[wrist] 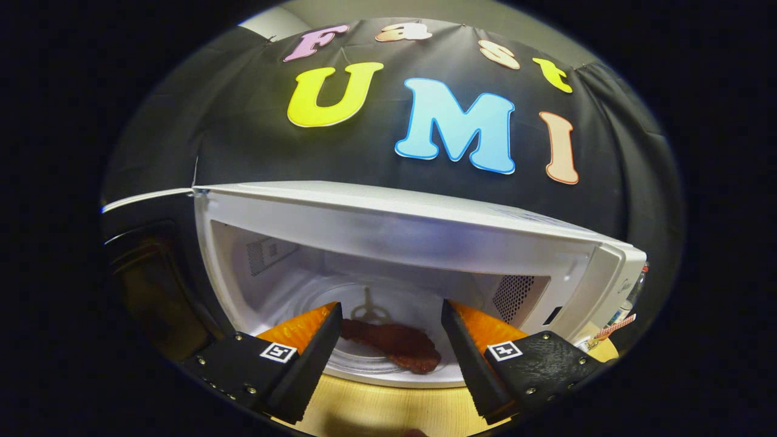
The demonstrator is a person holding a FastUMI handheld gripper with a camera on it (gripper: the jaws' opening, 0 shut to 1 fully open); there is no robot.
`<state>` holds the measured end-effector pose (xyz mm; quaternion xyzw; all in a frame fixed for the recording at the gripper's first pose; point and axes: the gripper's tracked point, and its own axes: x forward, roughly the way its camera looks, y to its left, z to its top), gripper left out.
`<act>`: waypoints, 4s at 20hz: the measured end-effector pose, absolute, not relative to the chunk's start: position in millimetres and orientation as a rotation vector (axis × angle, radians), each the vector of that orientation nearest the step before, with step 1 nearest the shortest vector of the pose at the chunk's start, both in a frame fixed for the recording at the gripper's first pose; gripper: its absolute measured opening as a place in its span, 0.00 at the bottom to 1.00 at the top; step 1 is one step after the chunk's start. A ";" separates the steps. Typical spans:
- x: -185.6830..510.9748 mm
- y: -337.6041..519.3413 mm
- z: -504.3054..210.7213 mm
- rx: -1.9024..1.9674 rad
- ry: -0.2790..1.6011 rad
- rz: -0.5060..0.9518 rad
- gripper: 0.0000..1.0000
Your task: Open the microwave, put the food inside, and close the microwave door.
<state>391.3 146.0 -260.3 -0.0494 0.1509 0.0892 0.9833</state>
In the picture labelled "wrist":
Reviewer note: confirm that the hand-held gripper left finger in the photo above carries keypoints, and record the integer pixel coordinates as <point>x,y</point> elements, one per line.
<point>312,358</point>

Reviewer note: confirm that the white toaster oven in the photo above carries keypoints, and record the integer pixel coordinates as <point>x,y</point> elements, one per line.
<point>388,224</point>

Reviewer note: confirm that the brown meat piece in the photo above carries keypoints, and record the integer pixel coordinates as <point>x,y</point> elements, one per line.
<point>400,346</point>

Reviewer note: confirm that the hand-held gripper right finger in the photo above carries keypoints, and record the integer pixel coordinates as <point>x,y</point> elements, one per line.
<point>470,358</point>

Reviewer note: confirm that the black backdrop cloth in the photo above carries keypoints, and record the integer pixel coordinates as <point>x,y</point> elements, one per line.
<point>243,145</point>

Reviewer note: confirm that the clear bottle with red label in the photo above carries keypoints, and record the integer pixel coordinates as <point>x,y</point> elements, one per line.
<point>631,297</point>

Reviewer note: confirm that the glass turntable plate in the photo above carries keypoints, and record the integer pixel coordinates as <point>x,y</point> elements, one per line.
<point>364,361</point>

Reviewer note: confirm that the red and white striped straw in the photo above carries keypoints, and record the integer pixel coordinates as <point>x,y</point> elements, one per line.
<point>614,328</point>

